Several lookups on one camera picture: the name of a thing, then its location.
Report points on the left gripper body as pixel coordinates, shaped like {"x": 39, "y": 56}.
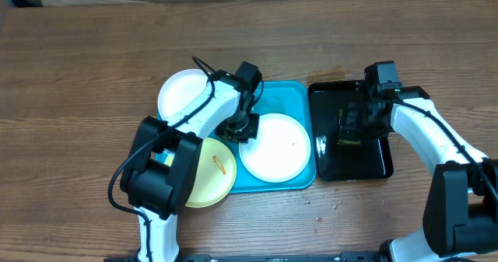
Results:
{"x": 240, "y": 128}

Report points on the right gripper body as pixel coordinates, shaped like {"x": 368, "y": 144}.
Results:
{"x": 369, "y": 127}

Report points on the green yellow sponge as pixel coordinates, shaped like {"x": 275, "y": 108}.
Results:
{"x": 348, "y": 132}

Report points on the white plate with crumbs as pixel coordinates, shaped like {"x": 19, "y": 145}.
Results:
{"x": 280, "y": 152}

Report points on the yellow plate with food scrap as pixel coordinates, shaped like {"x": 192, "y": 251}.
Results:
{"x": 211, "y": 186}

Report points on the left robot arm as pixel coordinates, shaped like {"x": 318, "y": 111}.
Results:
{"x": 159, "y": 174}

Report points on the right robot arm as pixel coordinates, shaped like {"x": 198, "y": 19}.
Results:
{"x": 460, "y": 215}

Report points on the black rectangular water tray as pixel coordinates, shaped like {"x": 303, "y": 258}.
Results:
{"x": 371, "y": 160}

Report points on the teal plastic tray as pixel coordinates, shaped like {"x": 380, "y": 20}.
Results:
{"x": 279, "y": 97}

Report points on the orange food scrap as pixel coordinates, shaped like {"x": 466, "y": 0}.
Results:
{"x": 219, "y": 164}

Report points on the white plate with red stain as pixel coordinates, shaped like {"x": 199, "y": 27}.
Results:
{"x": 179, "y": 94}

